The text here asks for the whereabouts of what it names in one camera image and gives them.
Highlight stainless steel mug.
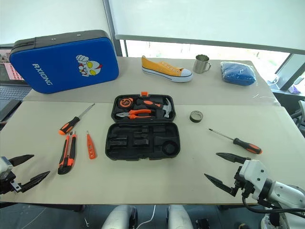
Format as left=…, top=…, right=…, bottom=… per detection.
left=192, top=54, right=212, bottom=74

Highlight grey window post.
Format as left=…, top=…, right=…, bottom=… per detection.
left=102, top=0, right=127, bottom=58

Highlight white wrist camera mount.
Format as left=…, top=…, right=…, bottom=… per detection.
left=0, top=156, right=14, bottom=179
left=239, top=159, right=273, bottom=200

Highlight orange voltage tester pen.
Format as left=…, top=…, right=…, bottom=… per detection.
left=86, top=130, right=97, bottom=160

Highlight white roller blind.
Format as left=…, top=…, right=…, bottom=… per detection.
left=108, top=0, right=305, bottom=51

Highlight silver robot leg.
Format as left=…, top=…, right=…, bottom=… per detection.
left=104, top=204, right=138, bottom=229
left=166, top=204, right=194, bottom=229

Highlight black plastic tool case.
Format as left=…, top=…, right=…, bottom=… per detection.
left=104, top=91, right=182, bottom=162

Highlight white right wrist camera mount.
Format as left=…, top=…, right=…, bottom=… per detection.
left=239, top=159, right=273, bottom=200

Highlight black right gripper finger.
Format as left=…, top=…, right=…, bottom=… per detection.
left=204, top=173, right=234, bottom=195
left=215, top=152, right=252, bottom=165

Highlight blue RXIONG kick pad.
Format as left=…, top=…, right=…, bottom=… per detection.
left=9, top=29, right=120, bottom=94

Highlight orange black utility knife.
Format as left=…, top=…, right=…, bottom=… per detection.
left=57, top=132, right=78, bottom=175

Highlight thin white cable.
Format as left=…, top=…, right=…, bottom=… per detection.
left=138, top=204, right=157, bottom=229

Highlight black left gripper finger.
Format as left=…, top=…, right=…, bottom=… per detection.
left=18, top=171, right=51, bottom=193
left=7, top=154, right=35, bottom=167

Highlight claw hammer orange black handle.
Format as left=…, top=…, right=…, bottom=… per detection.
left=135, top=97, right=174, bottom=119

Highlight orange handled pliers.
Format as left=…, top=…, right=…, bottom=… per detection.
left=116, top=108, right=153, bottom=119

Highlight flathead screwdriver orange black handle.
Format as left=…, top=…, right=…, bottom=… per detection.
left=58, top=103, right=95, bottom=136

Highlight silver right robot leg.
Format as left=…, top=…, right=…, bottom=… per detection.
left=166, top=204, right=194, bottom=229

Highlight black electrical tape roll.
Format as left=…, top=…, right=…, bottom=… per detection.
left=190, top=110, right=204, bottom=124

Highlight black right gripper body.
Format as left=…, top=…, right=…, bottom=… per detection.
left=230, top=166, right=255, bottom=198

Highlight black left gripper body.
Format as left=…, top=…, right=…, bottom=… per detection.
left=0, top=170, right=22, bottom=195

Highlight silver left robot leg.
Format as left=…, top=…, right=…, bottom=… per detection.
left=104, top=204, right=138, bottom=229

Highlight yellow canvas sneaker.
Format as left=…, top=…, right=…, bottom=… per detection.
left=141, top=55, right=193, bottom=83

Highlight grey window railing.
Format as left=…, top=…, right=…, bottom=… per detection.
left=115, top=34, right=305, bottom=58

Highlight blue cloth in plastic bag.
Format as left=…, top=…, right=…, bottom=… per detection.
left=219, top=61, right=257, bottom=87

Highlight orange black tape measure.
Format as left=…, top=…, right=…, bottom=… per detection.
left=118, top=97, right=132, bottom=108

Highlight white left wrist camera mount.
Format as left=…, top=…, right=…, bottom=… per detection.
left=0, top=156, right=14, bottom=179

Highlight open laptop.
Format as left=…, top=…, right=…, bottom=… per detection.
left=0, top=46, right=32, bottom=102

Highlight Phillips screwdriver orange black handle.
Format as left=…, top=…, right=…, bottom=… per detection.
left=208, top=128, right=263, bottom=155

